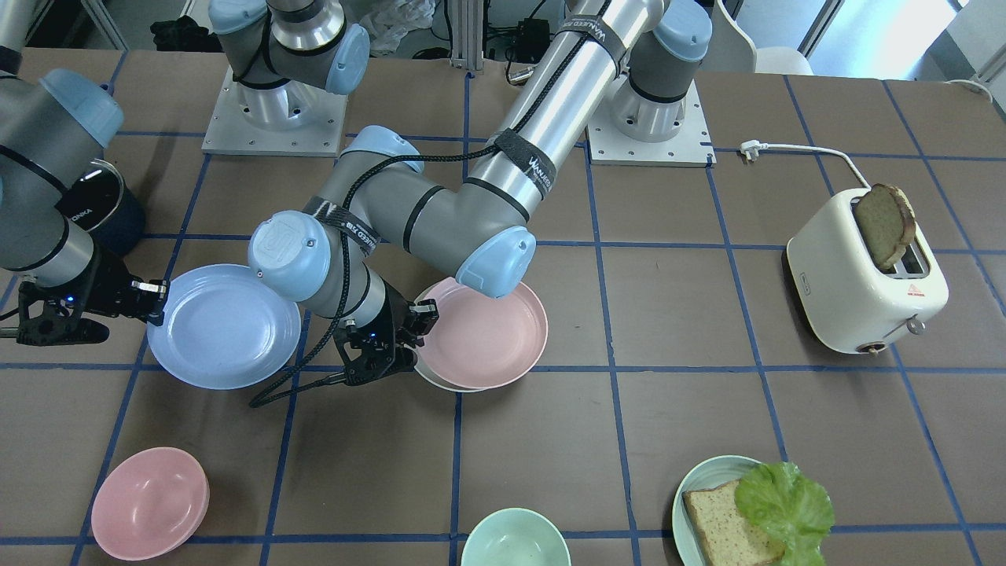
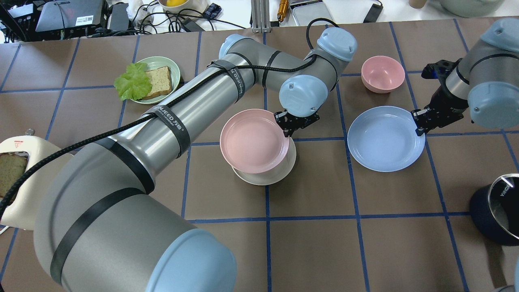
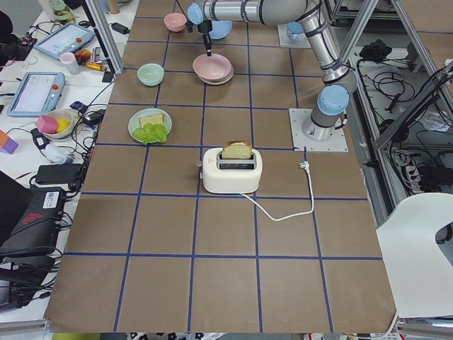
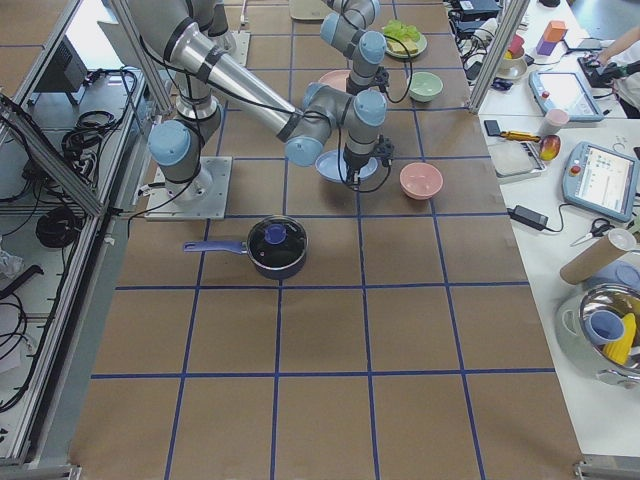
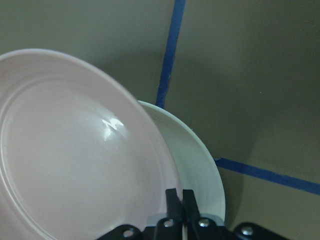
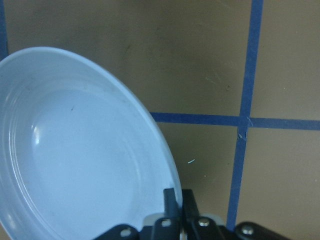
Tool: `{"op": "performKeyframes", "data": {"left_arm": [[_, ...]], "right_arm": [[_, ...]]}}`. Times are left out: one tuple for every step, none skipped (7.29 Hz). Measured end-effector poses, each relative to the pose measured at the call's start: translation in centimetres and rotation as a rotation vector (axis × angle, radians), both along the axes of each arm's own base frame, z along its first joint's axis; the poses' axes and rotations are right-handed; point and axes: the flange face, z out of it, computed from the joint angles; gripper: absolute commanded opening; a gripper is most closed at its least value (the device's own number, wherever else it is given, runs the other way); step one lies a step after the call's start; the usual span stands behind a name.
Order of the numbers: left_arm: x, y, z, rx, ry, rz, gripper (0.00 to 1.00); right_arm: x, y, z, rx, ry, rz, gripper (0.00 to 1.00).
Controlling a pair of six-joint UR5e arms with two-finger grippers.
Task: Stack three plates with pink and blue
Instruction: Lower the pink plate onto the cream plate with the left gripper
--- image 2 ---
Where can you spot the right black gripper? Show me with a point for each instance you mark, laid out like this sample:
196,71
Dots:
442,101

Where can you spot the white toaster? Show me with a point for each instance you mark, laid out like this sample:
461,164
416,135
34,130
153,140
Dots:
22,212

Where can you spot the green lettuce leaf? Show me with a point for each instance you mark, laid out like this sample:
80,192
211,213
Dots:
134,84

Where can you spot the beige bowl with fruit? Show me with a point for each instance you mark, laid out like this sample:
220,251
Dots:
175,6

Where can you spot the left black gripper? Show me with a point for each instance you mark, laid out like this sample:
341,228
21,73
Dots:
294,121

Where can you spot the pink plate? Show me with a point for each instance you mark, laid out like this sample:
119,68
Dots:
252,142

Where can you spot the cream white plate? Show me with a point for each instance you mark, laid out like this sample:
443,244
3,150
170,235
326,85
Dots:
275,174

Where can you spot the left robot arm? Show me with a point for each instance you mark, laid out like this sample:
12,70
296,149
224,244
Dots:
97,229

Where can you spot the bread slice on plate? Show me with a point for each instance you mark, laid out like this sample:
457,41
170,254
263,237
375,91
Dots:
161,82

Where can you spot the aluminium frame post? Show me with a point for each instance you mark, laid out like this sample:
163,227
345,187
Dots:
260,15

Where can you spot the blue plate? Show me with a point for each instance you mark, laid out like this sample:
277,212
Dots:
383,139

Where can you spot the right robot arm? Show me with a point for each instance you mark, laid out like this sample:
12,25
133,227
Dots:
485,82

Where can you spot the toast slice in toaster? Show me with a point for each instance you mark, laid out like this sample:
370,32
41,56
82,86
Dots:
12,166

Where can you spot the dark blue pot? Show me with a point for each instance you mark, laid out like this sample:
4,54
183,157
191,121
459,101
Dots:
494,210

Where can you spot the green plate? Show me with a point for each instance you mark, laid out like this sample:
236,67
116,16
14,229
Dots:
156,62

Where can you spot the pink bowl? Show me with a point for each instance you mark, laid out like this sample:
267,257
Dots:
382,74

